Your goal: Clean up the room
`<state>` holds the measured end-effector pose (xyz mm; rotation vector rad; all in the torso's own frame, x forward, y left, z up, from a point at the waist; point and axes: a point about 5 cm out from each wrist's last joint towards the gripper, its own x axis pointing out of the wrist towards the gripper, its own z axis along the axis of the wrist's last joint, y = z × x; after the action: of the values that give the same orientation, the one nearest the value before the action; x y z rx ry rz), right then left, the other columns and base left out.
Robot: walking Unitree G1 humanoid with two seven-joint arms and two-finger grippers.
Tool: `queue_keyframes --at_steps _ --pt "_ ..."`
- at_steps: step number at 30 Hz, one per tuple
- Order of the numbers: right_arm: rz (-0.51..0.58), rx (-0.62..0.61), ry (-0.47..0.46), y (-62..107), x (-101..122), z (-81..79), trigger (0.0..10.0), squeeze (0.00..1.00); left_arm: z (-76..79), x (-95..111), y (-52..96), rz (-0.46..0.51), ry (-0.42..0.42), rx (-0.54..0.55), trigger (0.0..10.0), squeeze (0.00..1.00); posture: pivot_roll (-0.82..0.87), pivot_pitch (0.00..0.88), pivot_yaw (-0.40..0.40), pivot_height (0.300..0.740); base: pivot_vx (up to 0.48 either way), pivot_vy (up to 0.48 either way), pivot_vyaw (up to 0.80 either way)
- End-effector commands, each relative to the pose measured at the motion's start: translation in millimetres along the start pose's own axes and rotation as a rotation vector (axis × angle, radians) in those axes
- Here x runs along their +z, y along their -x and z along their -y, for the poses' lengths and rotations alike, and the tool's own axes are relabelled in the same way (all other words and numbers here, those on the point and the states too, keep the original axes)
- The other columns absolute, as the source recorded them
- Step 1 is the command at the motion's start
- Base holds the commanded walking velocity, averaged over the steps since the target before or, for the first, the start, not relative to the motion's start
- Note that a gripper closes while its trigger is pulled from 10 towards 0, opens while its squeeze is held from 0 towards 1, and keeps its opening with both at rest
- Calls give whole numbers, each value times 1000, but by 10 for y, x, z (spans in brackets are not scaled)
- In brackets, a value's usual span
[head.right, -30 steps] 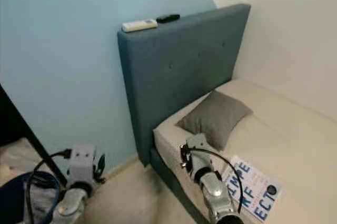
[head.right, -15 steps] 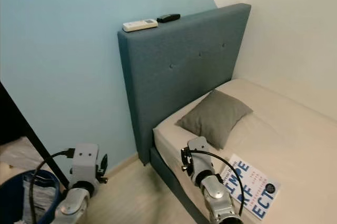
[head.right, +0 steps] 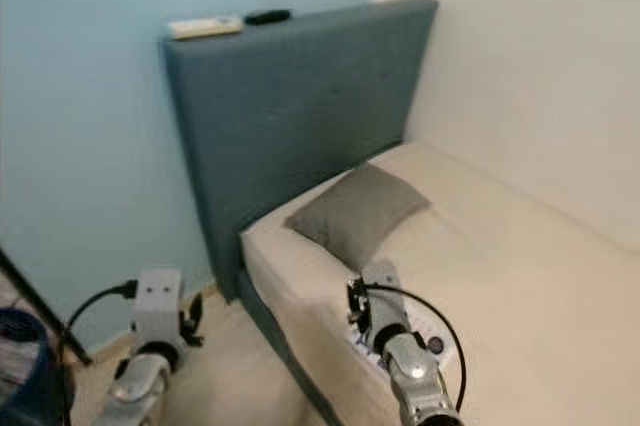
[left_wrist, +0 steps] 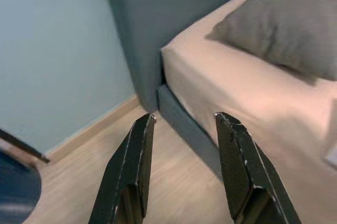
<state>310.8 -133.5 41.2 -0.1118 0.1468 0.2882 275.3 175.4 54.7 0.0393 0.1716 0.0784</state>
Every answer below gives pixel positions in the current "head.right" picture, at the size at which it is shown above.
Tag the grey fabric pillow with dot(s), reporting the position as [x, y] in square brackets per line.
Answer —
[360, 211]

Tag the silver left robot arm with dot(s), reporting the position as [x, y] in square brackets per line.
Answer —
[145, 386]

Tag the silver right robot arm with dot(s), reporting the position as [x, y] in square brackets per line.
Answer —
[415, 381]

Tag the blue round trash bin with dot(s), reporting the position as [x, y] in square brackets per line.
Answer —
[50, 376]

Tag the grey plastic bin liner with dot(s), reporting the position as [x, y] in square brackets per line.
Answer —
[17, 366]

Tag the white sheeted mattress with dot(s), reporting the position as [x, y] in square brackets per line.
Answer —
[540, 276]

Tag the blue fabric headboard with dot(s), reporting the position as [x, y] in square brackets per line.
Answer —
[290, 111]

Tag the white remote control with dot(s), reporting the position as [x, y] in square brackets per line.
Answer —
[205, 27]

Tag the black remote control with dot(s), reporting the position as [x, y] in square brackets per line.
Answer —
[267, 16]

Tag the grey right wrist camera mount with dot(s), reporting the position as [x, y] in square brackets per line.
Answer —
[385, 301]

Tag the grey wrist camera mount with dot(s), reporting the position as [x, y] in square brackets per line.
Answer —
[385, 301]
[160, 304]

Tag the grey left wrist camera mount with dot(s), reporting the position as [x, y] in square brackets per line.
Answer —
[160, 304]

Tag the black door frame post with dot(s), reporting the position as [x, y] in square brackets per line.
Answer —
[45, 306]

